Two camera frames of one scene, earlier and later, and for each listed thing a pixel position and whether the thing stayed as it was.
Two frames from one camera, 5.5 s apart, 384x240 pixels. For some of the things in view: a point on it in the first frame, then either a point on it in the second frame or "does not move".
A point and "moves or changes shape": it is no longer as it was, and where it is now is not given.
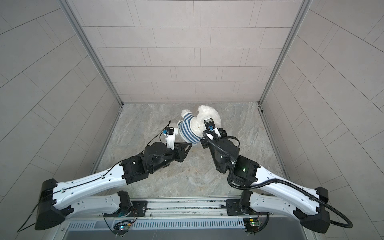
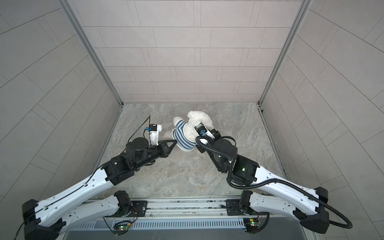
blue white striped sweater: x=185 y=131 moves or changes shape
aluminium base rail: x=219 y=208 does not move
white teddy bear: x=205 y=112 to x=189 y=129
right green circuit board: x=251 y=224 does not move
